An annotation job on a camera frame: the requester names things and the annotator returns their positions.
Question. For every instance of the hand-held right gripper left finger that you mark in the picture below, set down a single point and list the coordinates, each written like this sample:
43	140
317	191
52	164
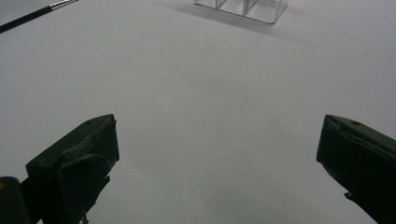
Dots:
77	161

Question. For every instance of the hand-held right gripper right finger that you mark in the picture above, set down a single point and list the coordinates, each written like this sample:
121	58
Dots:
361	155

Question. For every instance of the black pen with silver tip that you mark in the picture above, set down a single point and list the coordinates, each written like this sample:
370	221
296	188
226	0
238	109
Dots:
34	14

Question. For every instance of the clear acrylic pen holder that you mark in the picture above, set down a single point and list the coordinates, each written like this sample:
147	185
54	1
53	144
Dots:
246	9

